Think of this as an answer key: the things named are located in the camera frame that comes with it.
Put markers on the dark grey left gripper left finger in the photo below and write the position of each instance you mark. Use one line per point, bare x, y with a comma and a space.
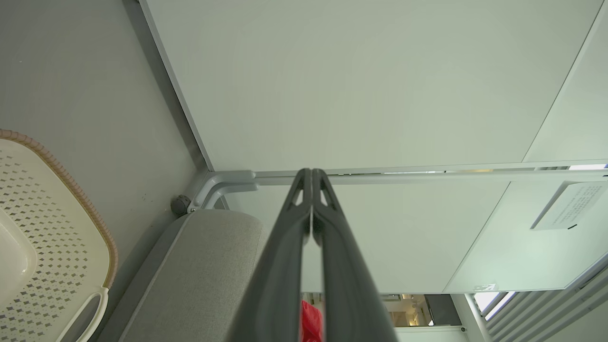
280, 275

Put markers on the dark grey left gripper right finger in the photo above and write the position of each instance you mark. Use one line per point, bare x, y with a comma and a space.
344, 285

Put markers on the red and white clothing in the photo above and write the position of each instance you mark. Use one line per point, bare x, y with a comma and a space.
311, 325

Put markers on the grey fabric sofa seat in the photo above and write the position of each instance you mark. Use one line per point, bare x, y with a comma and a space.
199, 275

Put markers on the white wicker laundry basket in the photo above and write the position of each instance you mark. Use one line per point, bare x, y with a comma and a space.
57, 228

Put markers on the grey metal partition leg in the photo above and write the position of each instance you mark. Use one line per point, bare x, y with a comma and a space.
223, 179

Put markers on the small black caster wheel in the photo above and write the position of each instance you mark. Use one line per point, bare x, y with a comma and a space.
180, 204

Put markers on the grey window blind slats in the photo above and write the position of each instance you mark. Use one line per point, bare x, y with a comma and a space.
546, 311

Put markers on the white paper notice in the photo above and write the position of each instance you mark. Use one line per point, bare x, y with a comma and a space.
570, 206

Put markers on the grey horizontal partition frame bar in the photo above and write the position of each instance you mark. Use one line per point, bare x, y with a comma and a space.
427, 176

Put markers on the grey partition base rail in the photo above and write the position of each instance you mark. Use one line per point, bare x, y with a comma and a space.
175, 90

